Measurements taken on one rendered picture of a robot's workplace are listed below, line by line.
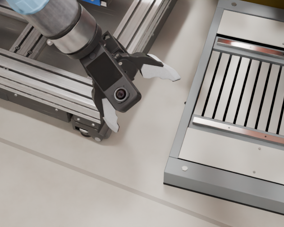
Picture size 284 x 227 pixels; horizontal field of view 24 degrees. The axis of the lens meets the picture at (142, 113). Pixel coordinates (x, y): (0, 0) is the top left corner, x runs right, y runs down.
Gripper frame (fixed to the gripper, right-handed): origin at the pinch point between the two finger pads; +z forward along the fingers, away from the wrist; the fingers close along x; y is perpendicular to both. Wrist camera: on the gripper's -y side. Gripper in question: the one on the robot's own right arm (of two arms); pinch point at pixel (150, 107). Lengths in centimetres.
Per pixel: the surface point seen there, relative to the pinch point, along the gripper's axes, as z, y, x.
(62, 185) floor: 60, 64, 48
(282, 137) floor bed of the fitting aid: 92, 49, -15
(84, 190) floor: 64, 60, 43
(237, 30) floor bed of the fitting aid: 84, 93, -28
